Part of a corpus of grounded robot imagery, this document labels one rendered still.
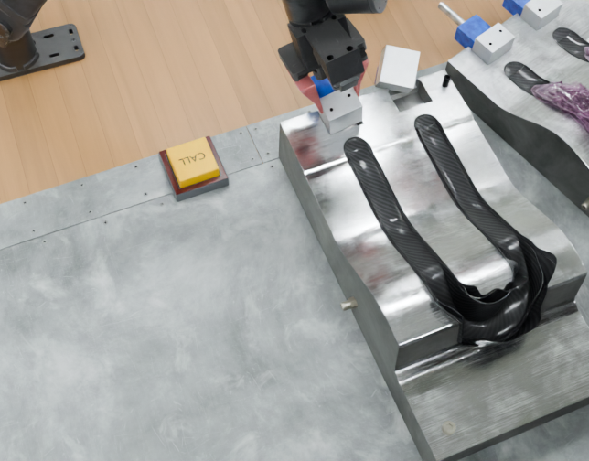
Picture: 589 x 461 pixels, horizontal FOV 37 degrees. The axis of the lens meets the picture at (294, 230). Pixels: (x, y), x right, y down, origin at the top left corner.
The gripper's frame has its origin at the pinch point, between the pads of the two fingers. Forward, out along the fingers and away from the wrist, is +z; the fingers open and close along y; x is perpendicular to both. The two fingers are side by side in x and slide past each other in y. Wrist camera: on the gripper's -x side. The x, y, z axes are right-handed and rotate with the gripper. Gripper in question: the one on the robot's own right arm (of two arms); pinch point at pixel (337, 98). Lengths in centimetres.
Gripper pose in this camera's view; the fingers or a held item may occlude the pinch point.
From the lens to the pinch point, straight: 119.1
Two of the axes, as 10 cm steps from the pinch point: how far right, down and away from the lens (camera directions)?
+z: 2.7, 6.4, 7.2
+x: -3.3, -6.4, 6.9
